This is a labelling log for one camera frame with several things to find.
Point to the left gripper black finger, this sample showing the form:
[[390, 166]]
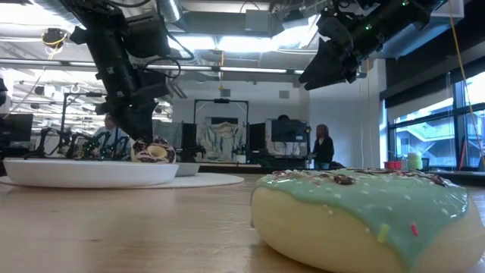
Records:
[[152, 117], [136, 123]]

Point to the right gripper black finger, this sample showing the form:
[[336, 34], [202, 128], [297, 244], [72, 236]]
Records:
[[329, 81], [326, 64]]

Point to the large chocolate sprinkled donut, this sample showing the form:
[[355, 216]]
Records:
[[168, 153]]

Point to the large green iced donut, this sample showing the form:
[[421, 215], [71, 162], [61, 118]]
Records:
[[341, 227]]

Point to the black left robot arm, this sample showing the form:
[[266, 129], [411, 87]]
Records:
[[98, 11]]

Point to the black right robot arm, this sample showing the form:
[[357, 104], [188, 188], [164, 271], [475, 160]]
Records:
[[398, 19]]

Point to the person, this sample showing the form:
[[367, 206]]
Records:
[[111, 134], [283, 117], [323, 149]]

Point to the grey bowl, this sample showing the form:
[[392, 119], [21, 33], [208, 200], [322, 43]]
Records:
[[188, 169]]

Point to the black computer monitor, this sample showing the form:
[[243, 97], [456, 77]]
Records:
[[288, 130], [15, 127]]

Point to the pale draped cloth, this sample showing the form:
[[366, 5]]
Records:
[[221, 142]]

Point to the grey ceiling box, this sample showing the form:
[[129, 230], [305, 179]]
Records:
[[257, 21]]

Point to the black bag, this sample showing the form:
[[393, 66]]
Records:
[[337, 165]]

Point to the large white plate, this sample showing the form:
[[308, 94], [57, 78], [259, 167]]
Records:
[[212, 181]]

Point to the red box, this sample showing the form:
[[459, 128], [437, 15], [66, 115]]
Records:
[[393, 165]]

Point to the green cylinder container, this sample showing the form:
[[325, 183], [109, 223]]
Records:
[[415, 161]]

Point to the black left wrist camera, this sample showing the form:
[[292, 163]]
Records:
[[148, 36]]

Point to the black background stand frame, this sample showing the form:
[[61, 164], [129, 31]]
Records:
[[221, 101]]

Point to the black ceiling camera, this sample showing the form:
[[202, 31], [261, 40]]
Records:
[[54, 38]]

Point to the silver ceiling duct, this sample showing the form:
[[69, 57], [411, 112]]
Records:
[[170, 9]]

